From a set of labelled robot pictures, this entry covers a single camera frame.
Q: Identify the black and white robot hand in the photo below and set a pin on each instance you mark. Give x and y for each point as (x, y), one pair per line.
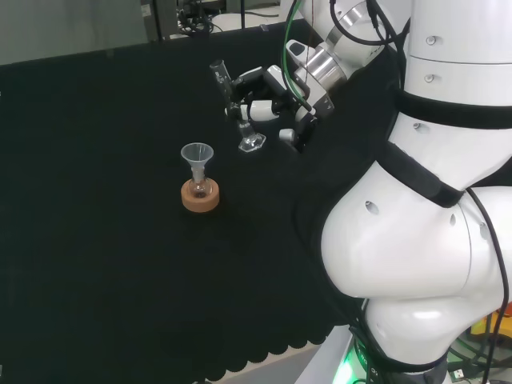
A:
(316, 102)

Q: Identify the clear glass graduated cylinder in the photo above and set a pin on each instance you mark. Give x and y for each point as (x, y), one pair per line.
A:
(252, 142)

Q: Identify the clear plastic funnel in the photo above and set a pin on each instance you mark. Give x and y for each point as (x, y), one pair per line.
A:
(197, 154)

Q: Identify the small round-bottom glass flask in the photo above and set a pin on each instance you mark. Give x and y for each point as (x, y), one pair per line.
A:
(198, 190)

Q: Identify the grey cabinet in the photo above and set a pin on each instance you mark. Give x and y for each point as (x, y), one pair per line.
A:
(72, 24)

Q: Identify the black bench cloth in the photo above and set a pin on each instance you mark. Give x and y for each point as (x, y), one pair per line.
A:
(100, 260)

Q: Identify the yellow stop button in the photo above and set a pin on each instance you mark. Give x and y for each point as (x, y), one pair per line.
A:
(482, 329)

